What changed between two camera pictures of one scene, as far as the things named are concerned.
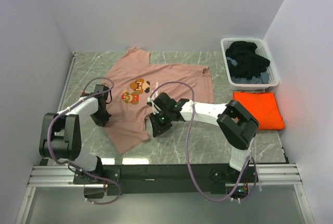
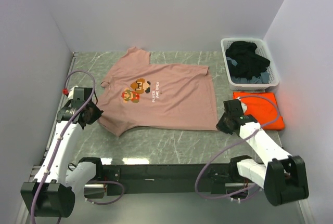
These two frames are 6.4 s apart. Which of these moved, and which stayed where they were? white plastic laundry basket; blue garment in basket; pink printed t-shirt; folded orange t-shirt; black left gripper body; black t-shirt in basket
Moved: pink printed t-shirt; black left gripper body
Stayed: folded orange t-shirt; black t-shirt in basket; blue garment in basket; white plastic laundry basket
